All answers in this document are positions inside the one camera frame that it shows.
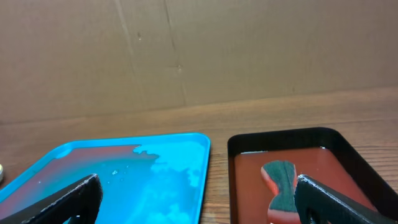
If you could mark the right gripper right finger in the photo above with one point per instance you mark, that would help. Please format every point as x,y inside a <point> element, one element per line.
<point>318,203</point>

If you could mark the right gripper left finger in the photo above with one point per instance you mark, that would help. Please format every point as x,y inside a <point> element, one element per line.
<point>77,203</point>

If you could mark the red and black sponge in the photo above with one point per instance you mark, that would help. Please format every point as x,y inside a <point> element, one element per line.
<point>281,179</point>

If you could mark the green plate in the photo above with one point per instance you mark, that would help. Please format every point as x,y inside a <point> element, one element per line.
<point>1,173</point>

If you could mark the black tray with red liquid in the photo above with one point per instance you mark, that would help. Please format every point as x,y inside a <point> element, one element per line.
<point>322,153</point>

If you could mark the teal plastic tray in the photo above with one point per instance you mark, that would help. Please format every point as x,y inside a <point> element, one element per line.
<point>147,179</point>

